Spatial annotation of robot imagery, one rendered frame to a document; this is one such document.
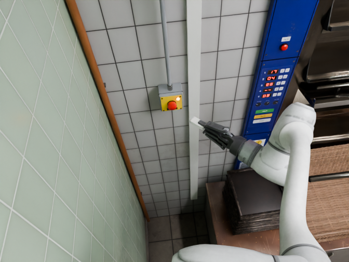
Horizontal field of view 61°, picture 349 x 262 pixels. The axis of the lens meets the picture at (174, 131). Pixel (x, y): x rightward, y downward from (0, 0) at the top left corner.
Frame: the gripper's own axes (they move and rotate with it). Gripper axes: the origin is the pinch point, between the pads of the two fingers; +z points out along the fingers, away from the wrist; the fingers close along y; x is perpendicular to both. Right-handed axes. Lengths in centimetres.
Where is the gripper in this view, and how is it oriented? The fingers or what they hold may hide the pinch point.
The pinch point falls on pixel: (198, 123)
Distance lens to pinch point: 118.7
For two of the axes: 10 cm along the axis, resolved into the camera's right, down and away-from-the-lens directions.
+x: 6.2, -6.5, 4.4
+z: -7.8, -4.8, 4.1
